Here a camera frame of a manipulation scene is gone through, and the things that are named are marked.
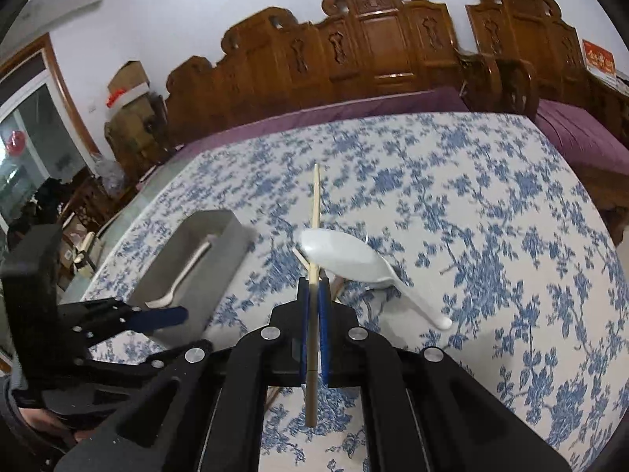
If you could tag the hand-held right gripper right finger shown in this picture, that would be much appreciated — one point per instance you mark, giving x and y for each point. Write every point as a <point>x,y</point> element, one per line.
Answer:
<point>325,324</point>

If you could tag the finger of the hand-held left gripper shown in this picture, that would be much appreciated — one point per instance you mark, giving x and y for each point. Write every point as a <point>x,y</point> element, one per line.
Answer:
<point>128,371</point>
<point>157,318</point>

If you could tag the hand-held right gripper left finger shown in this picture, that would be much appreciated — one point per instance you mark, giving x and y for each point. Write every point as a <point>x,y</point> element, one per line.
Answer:
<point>305,314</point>

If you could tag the white ceramic spoon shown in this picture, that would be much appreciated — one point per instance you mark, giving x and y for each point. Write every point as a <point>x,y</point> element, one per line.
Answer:
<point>339,258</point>

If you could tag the metal tray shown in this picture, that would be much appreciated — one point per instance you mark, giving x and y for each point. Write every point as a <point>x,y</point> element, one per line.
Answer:
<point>218,260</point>

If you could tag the light wooden chopstick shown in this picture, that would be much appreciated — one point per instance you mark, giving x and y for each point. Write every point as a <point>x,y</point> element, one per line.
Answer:
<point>315,216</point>
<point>300,258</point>

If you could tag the white plastic spoon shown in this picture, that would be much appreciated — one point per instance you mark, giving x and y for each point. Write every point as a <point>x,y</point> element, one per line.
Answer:
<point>189,270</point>

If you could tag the red round decoration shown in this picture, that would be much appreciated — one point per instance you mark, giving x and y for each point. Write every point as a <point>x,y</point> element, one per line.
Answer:
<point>14,141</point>

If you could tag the glass sliding door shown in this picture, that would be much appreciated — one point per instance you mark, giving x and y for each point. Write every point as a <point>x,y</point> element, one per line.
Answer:
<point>34,132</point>

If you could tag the blue floral tablecloth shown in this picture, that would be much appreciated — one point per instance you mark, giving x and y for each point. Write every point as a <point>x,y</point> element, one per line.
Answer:
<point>467,206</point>

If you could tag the purple sofa cushion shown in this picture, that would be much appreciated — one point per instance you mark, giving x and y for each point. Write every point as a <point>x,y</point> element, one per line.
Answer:
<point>344,108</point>

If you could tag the cardboard box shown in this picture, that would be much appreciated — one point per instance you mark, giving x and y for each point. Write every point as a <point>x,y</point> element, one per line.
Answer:
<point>128,78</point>

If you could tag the carved wooden sofa bench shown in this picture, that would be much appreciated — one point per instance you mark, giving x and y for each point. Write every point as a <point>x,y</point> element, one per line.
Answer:
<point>383,44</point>

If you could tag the purple armchair cushion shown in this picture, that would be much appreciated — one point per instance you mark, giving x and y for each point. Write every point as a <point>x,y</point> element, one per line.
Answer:
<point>580,132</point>

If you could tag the wooden side table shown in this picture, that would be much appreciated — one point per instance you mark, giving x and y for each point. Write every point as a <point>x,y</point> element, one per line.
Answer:
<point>609,105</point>

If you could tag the carved wooden armchair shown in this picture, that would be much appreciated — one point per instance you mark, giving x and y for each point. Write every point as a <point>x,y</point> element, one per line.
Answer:
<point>530,29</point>

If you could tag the red desk calendar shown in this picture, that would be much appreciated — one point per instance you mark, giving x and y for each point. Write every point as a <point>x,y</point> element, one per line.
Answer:
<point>597,59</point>

